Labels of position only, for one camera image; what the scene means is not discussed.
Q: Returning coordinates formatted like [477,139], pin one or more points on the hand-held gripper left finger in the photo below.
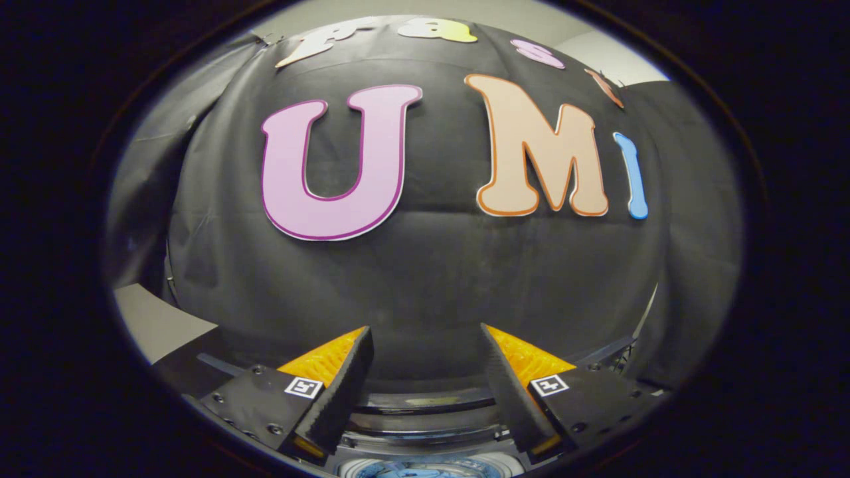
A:
[339,392]

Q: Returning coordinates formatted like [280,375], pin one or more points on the black backdrop cloth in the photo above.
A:
[431,279]

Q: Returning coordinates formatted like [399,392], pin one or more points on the light blue shirt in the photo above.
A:
[425,473]

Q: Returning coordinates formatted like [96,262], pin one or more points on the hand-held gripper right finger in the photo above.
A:
[511,398]

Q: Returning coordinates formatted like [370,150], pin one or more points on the black tripod stand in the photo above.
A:
[623,362]

